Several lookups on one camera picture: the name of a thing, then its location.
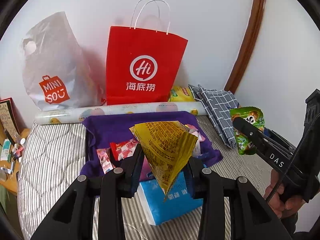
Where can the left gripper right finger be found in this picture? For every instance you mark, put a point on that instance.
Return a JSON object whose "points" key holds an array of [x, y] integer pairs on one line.
{"points": [[251, 216]]}

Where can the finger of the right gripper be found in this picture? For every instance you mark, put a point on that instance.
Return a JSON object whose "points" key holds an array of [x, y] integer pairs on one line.
{"points": [[274, 150]]}

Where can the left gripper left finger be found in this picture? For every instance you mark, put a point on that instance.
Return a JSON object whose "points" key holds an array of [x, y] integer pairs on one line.
{"points": [[72, 215]]}

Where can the green snack packet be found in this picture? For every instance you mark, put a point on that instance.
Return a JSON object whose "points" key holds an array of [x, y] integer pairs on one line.
{"points": [[246, 122]]}

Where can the Lotso strawberry bar wrapper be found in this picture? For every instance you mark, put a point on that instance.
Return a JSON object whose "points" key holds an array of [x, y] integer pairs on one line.
{"points": [[104, 155]]}

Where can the pink white lychee jelly packet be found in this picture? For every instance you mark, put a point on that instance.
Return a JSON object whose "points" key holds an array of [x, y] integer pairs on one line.
{"points": [[124, 149]]}

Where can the pink peach candy packet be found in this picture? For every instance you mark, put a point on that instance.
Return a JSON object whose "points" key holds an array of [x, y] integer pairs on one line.
{"points": [[200, 138]]}

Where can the pink yellow triangular snack bag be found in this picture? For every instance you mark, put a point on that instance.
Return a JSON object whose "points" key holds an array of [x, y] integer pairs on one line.
{"points": [[146, 173]]}

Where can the person right hand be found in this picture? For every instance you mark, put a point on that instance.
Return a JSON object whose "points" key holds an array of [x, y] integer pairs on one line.
{"points": [[281, 209]]}

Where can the striped quilt mattress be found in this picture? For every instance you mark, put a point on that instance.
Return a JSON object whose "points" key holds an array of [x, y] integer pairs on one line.
{"points": [[55, 154]]}

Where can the blue tissue pack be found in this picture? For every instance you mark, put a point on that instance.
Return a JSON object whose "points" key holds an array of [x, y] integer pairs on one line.
{"points": [[159, 208]]}

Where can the grey checked star cloth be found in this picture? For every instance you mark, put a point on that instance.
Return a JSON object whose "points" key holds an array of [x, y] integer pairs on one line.
{"points": [[217, 104]]}

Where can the wooden nightstand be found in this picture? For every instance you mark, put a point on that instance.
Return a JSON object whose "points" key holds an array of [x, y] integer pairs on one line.
{"points": [[11, 183]]}

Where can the green white tube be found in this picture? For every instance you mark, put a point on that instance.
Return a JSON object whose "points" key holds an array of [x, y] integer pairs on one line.
{"points": [[5, 152]]}

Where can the fruit-print paper roll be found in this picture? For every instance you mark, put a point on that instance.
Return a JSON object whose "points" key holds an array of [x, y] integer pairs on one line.
{"points": [[78, 115]]}

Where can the yellow chips bag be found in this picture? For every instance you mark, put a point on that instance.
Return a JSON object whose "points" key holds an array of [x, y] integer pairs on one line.
{"points": [[180, 94]]}

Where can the white Miniso plastic bag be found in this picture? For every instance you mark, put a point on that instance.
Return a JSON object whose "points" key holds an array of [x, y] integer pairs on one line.
{"points": [[56, 74]]}

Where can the red Haidilao paper bag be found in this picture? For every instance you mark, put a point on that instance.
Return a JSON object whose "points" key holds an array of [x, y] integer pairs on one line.
{"points": [[141, 64]]}

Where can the brown wooden door frame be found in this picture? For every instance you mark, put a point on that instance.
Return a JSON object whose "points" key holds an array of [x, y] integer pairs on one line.
{"points": [[247, 46]]}

